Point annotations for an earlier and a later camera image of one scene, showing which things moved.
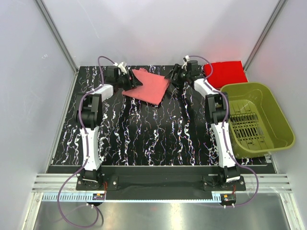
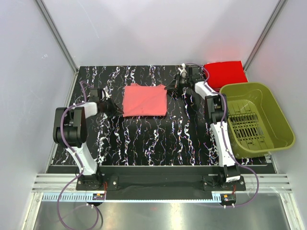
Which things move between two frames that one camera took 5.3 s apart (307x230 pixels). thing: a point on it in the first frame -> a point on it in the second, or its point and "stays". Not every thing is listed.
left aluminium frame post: [57, 36] stays
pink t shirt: [153, 88] -> [145, 100]
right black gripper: [176, 69] -> [175, 84]
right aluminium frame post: [276, 12] stays
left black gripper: [133, 83] -> [115, 110]
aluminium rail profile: [67, 183] stays
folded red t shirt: [225, 73] stays
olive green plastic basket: [258, 124] stays
